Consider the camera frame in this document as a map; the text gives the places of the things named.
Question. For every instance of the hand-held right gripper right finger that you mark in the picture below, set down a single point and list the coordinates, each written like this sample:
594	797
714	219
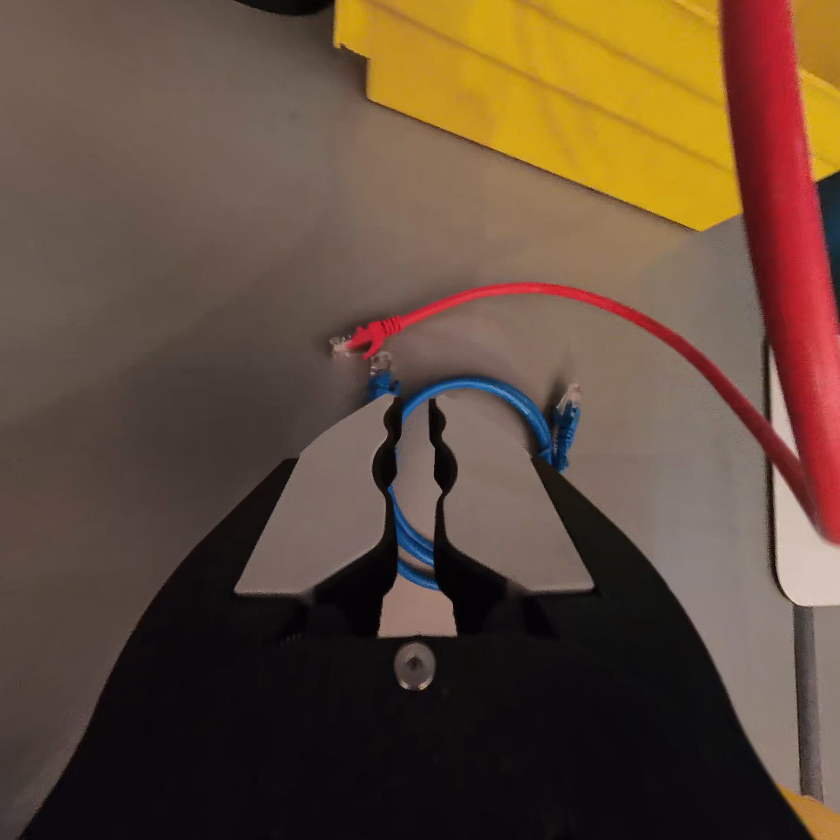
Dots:
512	525

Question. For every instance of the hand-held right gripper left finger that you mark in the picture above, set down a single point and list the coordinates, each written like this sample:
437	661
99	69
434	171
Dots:
315	525

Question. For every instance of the white stand base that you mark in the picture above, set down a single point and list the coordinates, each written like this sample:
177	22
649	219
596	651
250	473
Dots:
800	571

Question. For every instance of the grey metal pole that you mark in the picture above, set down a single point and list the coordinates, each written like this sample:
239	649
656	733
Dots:
808	689

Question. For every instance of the yellow plastic bin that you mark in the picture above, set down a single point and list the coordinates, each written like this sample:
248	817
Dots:
558	98
820	820

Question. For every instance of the black mesh pad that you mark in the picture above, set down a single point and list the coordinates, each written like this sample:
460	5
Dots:
282	5

